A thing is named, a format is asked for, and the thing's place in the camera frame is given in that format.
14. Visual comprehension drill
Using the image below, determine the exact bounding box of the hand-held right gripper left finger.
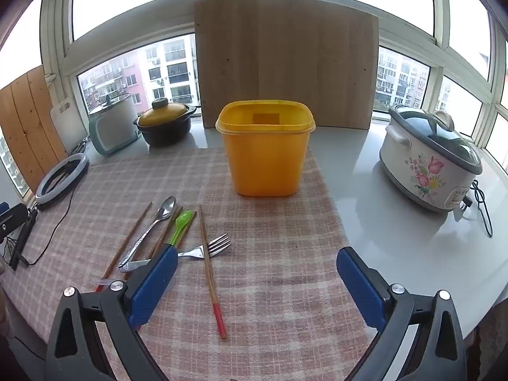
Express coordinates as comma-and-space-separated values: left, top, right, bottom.
44, 244, 178, 381

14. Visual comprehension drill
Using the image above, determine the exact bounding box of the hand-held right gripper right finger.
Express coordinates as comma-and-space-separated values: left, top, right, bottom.
337, 247, 467, 381

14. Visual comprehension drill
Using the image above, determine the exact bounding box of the wooden chopsticks bundle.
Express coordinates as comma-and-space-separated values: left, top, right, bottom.
198, 205, 228, 339

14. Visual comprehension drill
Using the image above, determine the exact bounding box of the green plastic spoon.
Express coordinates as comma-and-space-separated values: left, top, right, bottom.
169, 211, 193, 247

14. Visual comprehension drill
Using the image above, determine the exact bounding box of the metal spoon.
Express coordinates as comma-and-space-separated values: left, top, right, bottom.
118, 196, 177, 272

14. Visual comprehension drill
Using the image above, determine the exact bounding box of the yellow plastic container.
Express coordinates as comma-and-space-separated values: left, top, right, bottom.
215, 101, 317, 197

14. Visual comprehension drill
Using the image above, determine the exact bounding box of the pink plaid cloth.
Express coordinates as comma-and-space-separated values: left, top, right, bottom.
0, 145, 387, 381

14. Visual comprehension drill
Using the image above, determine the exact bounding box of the white floral rice cooker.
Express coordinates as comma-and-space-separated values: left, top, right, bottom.
379, 104, 484, 213

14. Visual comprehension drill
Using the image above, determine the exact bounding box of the black tripod stand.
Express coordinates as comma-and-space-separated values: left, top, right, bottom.
10, 205, 40, 271

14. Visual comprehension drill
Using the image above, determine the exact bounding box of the black phone clamp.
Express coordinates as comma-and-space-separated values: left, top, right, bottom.
0, 202, 29, 243

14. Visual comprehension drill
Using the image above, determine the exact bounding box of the black clay pot yellow lid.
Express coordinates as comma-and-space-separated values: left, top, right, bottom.
133, 97, 198, 147

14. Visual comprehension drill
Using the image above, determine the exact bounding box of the teal and white pot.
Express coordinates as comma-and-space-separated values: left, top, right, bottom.
88, 92, 143, 156

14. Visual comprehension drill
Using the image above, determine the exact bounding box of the white cutting board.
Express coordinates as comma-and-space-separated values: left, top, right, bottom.
50, 101, 90, 155

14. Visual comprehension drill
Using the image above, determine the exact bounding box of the orange wooden board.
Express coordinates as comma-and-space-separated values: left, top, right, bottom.
0, 65, 68, 197

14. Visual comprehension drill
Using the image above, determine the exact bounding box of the light wooden board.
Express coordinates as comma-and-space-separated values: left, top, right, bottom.
194, 0, 379, 130

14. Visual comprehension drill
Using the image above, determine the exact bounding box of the black ring light cable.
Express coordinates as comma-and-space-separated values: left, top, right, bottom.
22, 183, 86, 266

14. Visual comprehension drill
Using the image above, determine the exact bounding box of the black rice cooker cable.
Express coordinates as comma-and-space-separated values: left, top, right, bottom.
460, 180, 494, 239

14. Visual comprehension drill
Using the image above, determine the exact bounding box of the white ring light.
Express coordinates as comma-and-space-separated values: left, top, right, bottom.
35, 153, 90, 206

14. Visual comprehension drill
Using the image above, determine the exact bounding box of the white window frame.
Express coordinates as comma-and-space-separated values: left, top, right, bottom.
40, 0, 508, 175

